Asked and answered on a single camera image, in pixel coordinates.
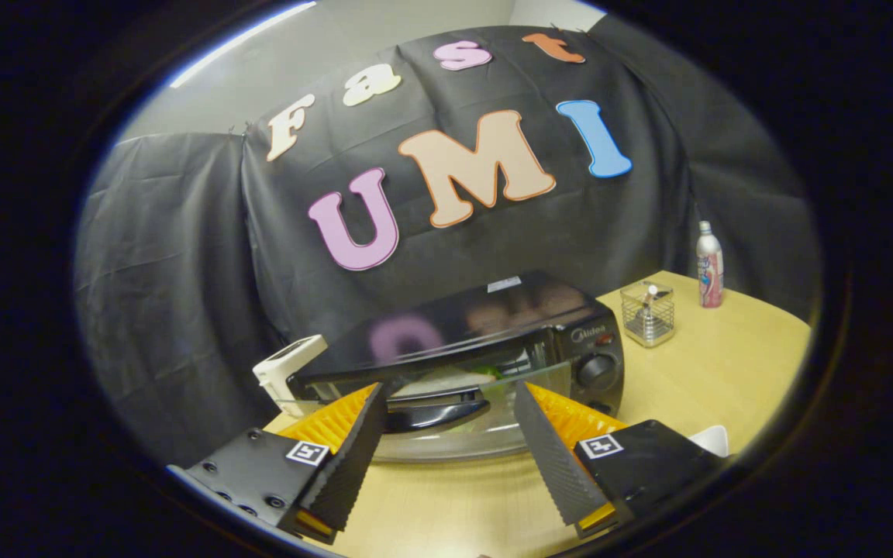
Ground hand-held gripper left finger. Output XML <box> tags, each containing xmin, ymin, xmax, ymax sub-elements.
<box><xmin>167</xmin><ymin>381</ymin><xmax>389</xmax><ymax>545</ymax></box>

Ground white plate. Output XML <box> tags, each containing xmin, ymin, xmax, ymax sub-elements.
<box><xmin>687</xmin><ymin>425</ymin><xmax>729</xmax><ymax>458</ymax></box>

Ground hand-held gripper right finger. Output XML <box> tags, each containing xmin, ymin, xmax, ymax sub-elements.
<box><xmin>514</xmin><ymin>380</ymin><xmax>726</xmax><ymax>539</ymax></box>

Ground clear square holder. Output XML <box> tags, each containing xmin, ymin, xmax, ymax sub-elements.
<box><xmin>620</xmin><ymin>281</ymin><xmax>676</xmax><ymax>348</ymax></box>

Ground white bread toaster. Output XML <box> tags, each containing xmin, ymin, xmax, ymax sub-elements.
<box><xmin>252</xmin><ymin>334</ymin><xmax>329</xmax><ymax>419</ymax></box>

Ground lettuce bread sandwich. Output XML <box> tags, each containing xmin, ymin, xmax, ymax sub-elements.
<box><xmin>400</xmin><ymin>363</ymin><xmax>506</xmax><ymax>398</ymax></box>

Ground black backdrop cloth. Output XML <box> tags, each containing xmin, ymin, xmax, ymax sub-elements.
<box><xmin>74</xmin><ymin>15</ymin><xmax>823</xmax><ymax>467</ymax></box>

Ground pink spray bottle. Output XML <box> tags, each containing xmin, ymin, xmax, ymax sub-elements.
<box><xmin>696</xmin><ymin>221</ymin><xmax>725</xmax><ymax>309</ymax></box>

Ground black toaster oven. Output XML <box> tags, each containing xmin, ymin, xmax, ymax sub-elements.
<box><xmin>285</xmin><ymin>270</ymin><xmax>626</xmax><ymax>463</ymax></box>

